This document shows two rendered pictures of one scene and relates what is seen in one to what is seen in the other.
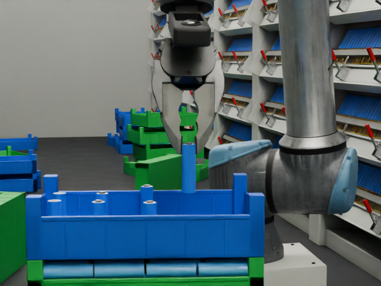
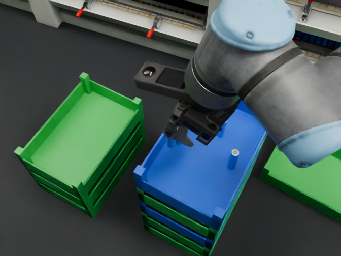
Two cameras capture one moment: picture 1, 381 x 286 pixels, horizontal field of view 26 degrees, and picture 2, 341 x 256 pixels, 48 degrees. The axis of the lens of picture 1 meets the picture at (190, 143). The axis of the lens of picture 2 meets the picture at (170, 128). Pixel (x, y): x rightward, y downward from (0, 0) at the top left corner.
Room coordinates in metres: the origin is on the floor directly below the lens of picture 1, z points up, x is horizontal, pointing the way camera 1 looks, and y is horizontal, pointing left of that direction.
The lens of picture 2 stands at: (1.27, -0.33, 1.12)
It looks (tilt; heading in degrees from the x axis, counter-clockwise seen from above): 59 degrees down; 122
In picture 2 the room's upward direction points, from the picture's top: straight up
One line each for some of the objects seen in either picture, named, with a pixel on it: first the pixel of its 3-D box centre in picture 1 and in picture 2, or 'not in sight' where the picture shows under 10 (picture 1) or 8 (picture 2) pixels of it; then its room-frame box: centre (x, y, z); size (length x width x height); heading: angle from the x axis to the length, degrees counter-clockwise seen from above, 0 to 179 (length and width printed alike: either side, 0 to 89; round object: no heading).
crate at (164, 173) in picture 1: (158, 185); not in sight; (3.02, 0.12, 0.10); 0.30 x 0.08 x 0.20; 155
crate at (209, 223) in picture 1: (145, 212); (208, 145); (1.12, 0.06, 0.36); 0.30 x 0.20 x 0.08; 93
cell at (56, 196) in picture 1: (59, 216); not in sight; (1.11, 0.18, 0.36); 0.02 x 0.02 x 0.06
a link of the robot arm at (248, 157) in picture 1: (244, 177); not in sight; (1.91, -0.13, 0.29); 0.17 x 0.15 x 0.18; 69
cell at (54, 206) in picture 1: (54, 225); not in sight; (1.05, 0.18, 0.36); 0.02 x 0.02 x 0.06
